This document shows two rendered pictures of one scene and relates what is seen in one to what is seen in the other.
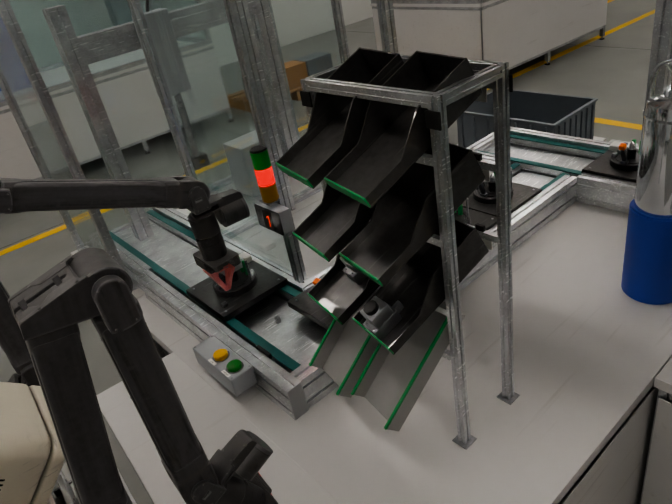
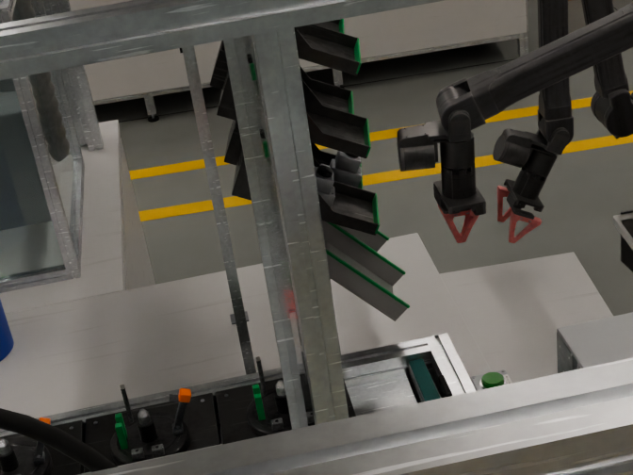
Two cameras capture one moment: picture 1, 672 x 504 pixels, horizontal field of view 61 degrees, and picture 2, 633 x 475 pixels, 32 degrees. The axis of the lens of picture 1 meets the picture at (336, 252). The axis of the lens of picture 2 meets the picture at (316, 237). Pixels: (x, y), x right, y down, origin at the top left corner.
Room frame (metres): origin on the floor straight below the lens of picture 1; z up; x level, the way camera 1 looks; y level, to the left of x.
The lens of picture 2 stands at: (2.69, 0.88, 2.21)
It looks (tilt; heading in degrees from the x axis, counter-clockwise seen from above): 29 degrees down; 210
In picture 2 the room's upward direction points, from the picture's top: 8 degrees counter-clockwise
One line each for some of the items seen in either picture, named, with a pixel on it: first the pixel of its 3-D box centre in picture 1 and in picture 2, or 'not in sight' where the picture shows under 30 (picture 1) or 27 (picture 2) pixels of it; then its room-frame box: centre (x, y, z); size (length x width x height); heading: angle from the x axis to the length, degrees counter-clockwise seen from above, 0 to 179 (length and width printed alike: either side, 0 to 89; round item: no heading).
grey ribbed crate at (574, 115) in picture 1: (523, 124); not in sight; (2.97, -1.16, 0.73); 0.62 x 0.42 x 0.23; 36
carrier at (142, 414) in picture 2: not in sight; (146, 427); (1.51, -0.20, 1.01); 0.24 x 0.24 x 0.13; 36
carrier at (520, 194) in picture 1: (492, 184); not in sight; (1.80, -0.59, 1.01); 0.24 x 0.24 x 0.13; 36
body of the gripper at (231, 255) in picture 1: (212, 247); (458, 181); (1.12, 0.27, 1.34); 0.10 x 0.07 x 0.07; 35
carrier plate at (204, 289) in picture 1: (236, 286); not in sight; (1.55, 0.34, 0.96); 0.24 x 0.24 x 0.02; 36
